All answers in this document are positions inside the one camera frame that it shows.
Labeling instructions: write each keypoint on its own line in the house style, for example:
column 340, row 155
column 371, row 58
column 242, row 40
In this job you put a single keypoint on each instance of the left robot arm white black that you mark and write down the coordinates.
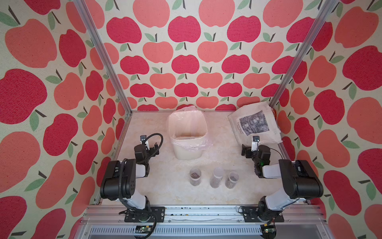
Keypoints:
column 119, row 184

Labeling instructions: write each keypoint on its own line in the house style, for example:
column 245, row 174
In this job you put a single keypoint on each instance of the tall clear jar of rosebuds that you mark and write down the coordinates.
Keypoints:
column 216, row 177

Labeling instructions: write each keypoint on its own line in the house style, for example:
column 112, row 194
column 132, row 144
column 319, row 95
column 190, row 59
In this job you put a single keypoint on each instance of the white Monet tote bag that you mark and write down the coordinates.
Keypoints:
column 256, row 119

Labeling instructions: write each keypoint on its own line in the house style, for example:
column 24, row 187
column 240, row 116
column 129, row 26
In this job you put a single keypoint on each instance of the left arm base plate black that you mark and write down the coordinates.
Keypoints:
column 156, row 213

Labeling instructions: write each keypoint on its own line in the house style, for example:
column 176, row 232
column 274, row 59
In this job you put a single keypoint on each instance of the right aluminium corner post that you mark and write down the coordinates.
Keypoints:
column 325, row 11

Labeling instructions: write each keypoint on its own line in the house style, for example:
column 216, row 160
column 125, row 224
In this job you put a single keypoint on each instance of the aluminium corner post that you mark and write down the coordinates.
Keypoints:
column 325, row 11
column 86, row 17

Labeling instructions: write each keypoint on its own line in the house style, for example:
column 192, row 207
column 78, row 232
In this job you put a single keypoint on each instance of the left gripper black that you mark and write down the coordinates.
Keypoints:
column 152, row 150

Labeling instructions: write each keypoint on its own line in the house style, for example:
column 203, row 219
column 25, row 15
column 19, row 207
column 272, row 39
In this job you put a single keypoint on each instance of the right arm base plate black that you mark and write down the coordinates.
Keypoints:
column 250, row 215

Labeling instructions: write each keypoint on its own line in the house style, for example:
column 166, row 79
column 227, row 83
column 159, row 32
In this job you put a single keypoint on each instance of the left clear jar of rosebuds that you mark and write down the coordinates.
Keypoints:
column 195, row 176

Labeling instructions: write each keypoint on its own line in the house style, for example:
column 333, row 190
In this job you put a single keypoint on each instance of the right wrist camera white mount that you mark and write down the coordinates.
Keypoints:
column 255, row 143

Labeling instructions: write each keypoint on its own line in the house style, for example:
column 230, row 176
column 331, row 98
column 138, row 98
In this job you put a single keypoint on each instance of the pink plastic bin liner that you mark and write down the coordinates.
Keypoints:
column 188, row 125

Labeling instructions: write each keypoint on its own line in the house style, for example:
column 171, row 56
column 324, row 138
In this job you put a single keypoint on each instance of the right clear jar of rosebuds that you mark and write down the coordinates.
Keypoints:
column 232, row 180

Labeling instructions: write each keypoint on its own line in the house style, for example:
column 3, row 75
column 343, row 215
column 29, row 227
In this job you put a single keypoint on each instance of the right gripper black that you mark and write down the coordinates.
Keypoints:
column 246, row 150

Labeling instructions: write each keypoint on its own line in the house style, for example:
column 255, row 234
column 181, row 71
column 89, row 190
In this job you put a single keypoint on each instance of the cream trash bin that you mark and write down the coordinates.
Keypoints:
column 188, row 134

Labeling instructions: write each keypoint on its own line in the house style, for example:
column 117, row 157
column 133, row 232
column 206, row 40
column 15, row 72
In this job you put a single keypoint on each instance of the left aluminium corner post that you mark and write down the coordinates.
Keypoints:
column 86, row 17

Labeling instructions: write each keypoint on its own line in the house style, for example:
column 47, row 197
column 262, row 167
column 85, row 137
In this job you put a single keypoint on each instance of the aluminium front rail frame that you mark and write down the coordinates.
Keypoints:
column 203, row 222

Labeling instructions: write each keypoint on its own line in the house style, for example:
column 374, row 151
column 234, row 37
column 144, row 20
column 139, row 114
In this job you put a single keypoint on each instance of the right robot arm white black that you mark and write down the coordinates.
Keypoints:
column 298, row 178

